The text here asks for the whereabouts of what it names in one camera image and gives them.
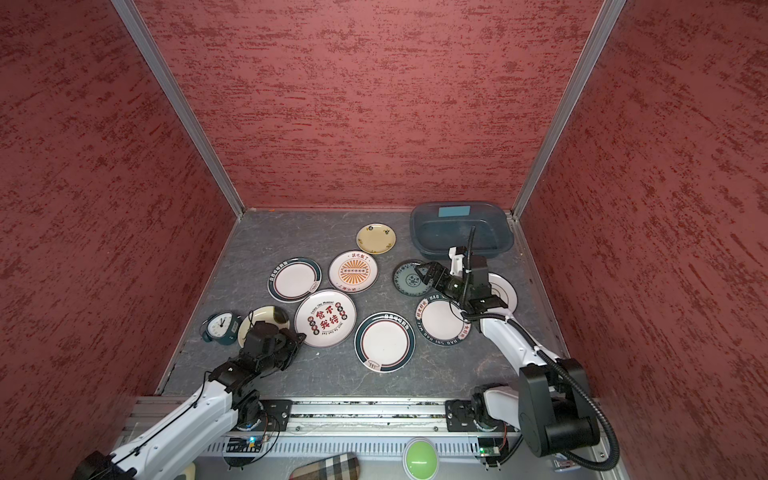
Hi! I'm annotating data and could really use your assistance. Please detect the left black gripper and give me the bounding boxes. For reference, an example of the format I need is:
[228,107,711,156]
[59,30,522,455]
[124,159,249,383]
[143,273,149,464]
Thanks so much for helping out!
[259,329,307,376]

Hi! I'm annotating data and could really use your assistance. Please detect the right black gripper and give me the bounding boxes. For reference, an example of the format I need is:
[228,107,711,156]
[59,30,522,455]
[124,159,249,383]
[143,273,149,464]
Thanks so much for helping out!
[414,261,471,302]

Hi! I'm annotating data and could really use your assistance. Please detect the white plate red characters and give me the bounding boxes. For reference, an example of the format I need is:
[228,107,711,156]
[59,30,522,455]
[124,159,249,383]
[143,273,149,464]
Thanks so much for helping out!
[294,289,357,348]

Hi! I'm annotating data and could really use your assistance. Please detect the green red rim plate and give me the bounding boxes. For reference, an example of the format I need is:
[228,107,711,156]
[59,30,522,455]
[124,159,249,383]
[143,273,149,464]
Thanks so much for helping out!
[354,312,416,373]

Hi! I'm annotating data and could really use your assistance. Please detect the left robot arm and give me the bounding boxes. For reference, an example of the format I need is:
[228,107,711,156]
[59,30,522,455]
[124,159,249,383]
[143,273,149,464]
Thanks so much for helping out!
[72,321,306,479]

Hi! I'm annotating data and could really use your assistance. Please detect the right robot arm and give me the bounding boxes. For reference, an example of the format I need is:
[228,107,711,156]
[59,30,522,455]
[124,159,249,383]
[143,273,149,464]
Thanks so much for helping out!
[415,247,620,472]

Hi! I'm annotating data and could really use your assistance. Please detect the blue plastic bin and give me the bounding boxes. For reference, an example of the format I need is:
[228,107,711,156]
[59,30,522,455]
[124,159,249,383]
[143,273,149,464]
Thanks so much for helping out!
[410,201,514,260]

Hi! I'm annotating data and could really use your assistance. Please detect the teal patterned small plate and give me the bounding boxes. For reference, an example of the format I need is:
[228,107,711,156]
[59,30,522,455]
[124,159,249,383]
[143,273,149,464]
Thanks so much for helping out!
[392,259,431,297]

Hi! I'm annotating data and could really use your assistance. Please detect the cream plate near left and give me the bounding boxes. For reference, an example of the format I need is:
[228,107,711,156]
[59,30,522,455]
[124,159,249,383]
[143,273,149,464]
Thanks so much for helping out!
[237,305,291,348]

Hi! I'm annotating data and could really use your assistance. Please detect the green alarm clock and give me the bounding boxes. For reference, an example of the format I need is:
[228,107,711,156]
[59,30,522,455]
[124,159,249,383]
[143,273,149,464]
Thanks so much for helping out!
[200,312,243,346]

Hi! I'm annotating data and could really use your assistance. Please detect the green rim lettered plate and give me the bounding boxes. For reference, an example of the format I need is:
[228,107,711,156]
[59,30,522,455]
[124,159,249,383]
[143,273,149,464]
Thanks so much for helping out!
[415,294,471,347]

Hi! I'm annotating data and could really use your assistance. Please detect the small yellow plate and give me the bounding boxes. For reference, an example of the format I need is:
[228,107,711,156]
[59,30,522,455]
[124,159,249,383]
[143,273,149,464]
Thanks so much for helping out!
[355,223,397,255]

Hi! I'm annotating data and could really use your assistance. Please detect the white plate black outline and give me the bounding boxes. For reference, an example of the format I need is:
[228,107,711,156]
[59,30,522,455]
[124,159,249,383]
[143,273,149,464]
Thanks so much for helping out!
[489,273,518,313]

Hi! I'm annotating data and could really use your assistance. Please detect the orange sunburst plate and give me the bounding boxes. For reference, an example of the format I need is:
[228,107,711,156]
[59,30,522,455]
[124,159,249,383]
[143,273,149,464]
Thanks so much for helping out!
[328,251,379,294]

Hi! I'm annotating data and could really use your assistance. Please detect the plaid fabric item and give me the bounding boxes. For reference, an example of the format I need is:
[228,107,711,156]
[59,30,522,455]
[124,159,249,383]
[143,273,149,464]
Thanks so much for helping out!
[289,453,361,480]

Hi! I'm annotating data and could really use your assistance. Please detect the green round button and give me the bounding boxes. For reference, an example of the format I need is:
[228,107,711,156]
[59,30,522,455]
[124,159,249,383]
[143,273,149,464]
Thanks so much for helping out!
[402,437,439,480]

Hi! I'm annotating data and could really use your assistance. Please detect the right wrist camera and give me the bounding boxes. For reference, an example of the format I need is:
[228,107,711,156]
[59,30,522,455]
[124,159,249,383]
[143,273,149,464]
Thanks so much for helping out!
[448,246,468,278]

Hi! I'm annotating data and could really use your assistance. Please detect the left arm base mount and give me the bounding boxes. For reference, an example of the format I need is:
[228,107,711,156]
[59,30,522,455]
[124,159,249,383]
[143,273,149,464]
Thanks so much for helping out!
[235,399,294,432]

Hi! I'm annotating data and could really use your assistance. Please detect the aluminium front rail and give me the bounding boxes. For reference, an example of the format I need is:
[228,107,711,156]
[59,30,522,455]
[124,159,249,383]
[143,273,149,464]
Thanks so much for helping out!
[101,395,625,480]

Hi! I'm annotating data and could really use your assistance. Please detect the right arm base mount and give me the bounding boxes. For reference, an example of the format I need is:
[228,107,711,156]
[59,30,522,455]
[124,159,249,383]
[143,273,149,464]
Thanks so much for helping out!
[444,399,501,433]

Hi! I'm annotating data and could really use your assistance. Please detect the right aluminium corner post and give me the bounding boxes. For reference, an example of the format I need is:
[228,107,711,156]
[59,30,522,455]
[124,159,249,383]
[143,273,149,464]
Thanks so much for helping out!
[511,0,626,222]

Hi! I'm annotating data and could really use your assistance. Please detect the aluminium corner post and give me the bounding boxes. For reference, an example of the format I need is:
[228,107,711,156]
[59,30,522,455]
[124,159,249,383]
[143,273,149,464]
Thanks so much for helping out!
[111,0,247,220]
[511,0,626,222]

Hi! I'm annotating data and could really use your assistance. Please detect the left aluminium corner post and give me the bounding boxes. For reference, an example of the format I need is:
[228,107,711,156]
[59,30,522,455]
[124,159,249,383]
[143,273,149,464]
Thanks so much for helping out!
[111,0,247,220]

